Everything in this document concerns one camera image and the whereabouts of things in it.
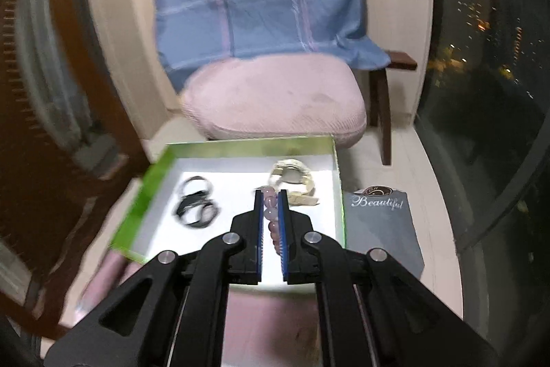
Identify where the green cardboard box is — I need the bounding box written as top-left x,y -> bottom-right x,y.
107,136 -> 347,265

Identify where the black wrist watch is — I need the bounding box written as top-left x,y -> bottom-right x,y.
174,195 -> 222,230

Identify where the pink seat cushion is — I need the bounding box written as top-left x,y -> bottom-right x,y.
180,52 -> 369,149

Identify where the white wrist watch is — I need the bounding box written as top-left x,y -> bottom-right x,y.
268,159 -> 321,207

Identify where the carved wooden chair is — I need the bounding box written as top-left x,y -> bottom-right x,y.
0,0 -> 152,344

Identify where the striped pink grey bedsheet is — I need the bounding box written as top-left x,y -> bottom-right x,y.
74,187 -> 427,367

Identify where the glass balcony window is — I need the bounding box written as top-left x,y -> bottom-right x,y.
413,0 -> 550,269

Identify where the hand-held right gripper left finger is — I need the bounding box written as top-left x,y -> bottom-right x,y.
43,189 -> 265,367

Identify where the thin metal bangle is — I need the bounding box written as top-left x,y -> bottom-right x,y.
179,175 -> 215,199

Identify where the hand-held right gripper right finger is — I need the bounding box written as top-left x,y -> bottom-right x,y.
277,189 -> 500,367

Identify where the pink bead bracelet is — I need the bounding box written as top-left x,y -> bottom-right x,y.
251,185 -> 287,257

